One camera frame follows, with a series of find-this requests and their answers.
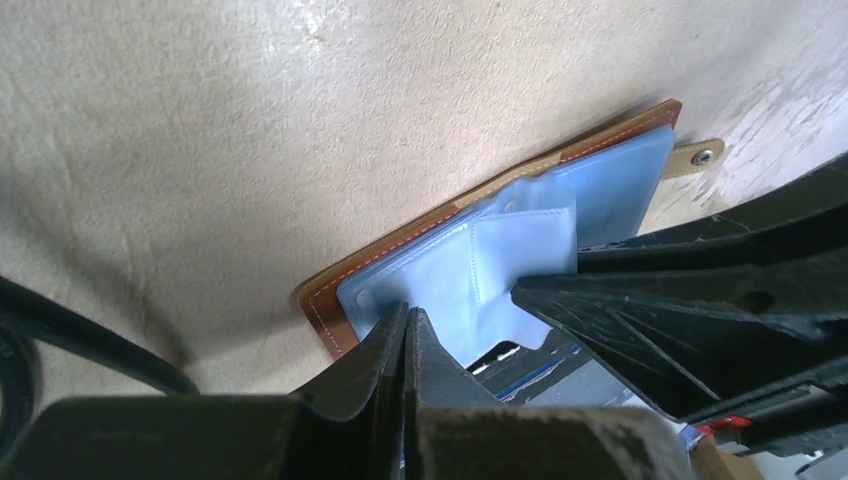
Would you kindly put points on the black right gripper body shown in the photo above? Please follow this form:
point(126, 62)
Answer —
point(806, 419)

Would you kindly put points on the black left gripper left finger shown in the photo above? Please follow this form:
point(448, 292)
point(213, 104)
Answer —
point(345, 423)

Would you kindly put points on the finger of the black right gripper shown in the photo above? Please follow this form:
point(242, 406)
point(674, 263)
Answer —
point(705, 316)

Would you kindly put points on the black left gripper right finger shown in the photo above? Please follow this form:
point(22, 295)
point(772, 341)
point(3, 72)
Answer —
point(456, 429)

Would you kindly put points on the brown leather card holder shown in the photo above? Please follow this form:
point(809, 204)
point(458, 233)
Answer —
point(460, 260)

